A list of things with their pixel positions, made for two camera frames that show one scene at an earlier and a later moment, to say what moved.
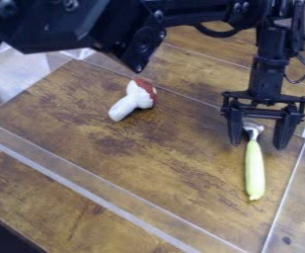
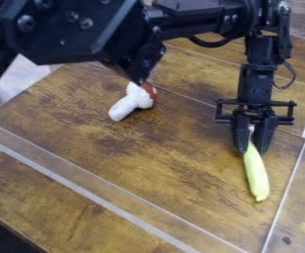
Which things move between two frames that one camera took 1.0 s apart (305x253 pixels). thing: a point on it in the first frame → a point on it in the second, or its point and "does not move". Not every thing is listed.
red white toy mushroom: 142,96 does not move
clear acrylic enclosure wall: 47,207 does not move
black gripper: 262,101 → 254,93
